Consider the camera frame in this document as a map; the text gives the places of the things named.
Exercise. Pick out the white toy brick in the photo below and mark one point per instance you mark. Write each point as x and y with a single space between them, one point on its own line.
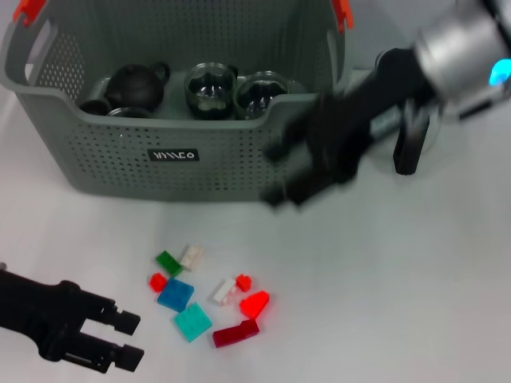
191 256
223 292

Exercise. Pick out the bright red sloped brick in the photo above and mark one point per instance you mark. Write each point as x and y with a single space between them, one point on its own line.
253 304

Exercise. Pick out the small black clay cup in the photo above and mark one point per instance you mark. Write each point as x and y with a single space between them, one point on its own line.
95 107

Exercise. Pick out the teal square toy brick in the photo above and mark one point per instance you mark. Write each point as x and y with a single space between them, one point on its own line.
191 322

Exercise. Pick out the green flat toy brick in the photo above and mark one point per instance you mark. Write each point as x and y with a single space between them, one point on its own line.
168 263

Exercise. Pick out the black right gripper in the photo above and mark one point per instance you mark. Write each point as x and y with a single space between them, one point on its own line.
347 127

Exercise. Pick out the small red toy brick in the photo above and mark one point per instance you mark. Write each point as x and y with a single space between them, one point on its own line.
157 281
243 282

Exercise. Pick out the grey-green perforated storage bin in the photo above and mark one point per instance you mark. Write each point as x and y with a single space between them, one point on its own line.
159 171

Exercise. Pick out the blue toy brick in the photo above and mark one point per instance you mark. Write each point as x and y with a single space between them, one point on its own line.
175 294

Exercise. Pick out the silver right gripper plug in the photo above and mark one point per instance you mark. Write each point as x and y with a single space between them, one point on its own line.
475 108

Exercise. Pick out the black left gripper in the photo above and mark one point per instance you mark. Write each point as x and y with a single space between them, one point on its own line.
36 311

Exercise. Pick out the dark red long brick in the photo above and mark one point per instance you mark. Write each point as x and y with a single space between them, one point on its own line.
233 334

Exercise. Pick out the black clay teapot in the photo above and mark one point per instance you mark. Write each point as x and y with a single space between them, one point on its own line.
133 89

